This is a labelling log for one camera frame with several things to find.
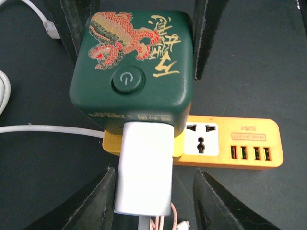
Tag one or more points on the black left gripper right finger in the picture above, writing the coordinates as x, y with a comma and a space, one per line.
216, 208

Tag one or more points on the orange power strip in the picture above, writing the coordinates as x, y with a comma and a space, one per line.
212, 141

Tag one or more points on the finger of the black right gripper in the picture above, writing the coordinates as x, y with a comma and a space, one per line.
70, 17
206, 18

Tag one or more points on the green cube socket adapter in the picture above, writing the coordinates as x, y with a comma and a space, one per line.
135, 66

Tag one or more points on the white usb charger plug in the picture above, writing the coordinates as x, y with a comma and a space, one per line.
145, 170

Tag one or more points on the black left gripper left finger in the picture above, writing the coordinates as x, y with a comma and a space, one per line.
91, 208

